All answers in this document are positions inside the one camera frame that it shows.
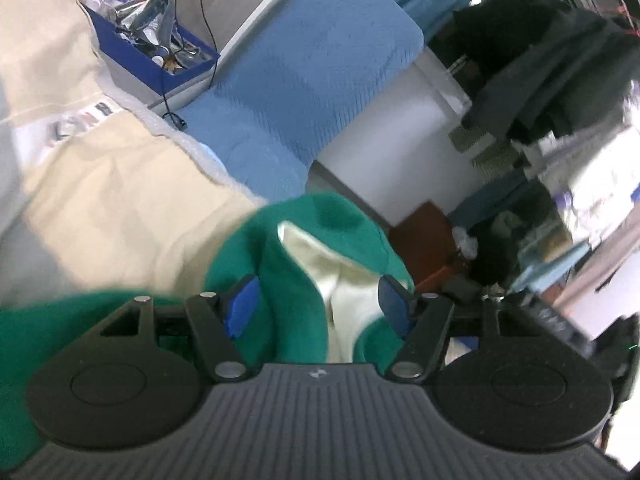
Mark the blue towel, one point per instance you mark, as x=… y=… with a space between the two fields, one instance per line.
x=310 y=70

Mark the brown box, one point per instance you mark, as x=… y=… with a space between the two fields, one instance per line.
x=425 y=245

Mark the blue storage box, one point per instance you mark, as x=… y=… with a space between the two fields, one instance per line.
x=145 y=67

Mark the dark clothes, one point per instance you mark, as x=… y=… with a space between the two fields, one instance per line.
x=550 y=75

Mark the white clothes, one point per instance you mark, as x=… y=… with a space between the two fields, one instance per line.
x=600 y=175

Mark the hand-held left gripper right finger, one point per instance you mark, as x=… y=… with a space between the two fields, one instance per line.
x=395 y=305

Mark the green jacket with white lining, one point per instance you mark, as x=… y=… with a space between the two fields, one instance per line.
x=290 y=285

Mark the silver foil pouch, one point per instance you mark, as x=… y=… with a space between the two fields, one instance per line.
x=145 y=15

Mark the striped grey cloth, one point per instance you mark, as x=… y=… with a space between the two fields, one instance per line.
x=482 y=147

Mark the white cabinet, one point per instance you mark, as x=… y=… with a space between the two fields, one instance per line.
x=400 y=150

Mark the patchwork blanket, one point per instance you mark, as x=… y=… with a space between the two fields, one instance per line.
x=110 y=200

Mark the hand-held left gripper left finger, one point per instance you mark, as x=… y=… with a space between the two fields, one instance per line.
x=242 y=307

